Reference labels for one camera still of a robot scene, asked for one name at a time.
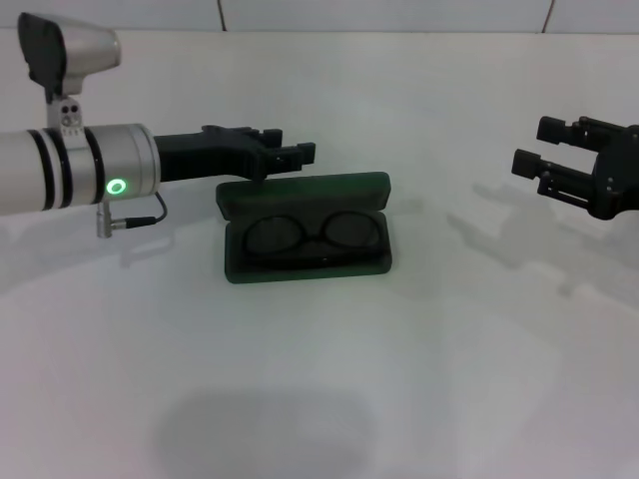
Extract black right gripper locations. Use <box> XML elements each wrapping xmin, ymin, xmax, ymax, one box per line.
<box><xmin>510</xmin><ymin>115</ymin><xmax>639</xmax><ymax>222</ymax></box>

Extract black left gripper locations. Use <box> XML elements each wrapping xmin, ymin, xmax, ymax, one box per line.
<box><xmin>153</xmin><ymin>124</ymin><xmax>318</xmax><ymax>184</ymax></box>

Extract green glasses case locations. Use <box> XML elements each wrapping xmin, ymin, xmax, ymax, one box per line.
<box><xmin>215</xmin><ymin>171</ymin><xmax>394</xmax><ymax>284</ymax></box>

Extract black glasses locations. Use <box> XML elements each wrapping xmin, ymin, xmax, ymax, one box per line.
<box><xmin>243</xmin><ymin>212</ymin><xmax>381</xmax><ymax>269</ymax></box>

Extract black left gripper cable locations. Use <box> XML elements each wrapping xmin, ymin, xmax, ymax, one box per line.
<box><xmin>95</xmin><ymin>192</ymin><xmax>168</xmax><ymax>240</ymax></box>

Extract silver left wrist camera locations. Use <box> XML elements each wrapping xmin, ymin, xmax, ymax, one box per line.
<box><xmin>17</xmin><ymin>12</ymin><xmax>123</xmax><ymax>137</ymax></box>

